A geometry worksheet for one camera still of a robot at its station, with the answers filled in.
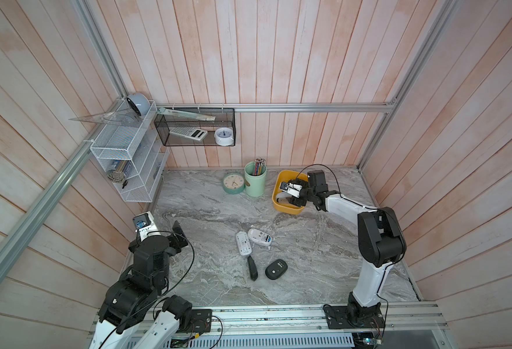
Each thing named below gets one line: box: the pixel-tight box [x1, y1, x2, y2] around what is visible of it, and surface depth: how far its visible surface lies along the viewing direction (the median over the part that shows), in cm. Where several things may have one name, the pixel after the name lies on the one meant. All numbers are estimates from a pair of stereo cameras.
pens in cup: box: [252, 157, 266, 176], surface depth 102 cm
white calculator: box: [169, 127, 208, 142], surface depth 100 cm
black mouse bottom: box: [264, 259, 288, 280], surface depth 85 cm
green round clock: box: [222, 172, 246, 195], surface depth 112 cm
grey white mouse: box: [279, 181, 304, 198], surface depth 87 cm
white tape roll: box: [214, 127, 235, 147], surface depth 97 cm
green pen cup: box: [244, 161, 268, 198], surface depth 105 cm
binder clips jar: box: [106, 159, 131, 184], surface depth 78 cm
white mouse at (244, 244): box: [235, 231, 253, 256], surface depth 92 cm
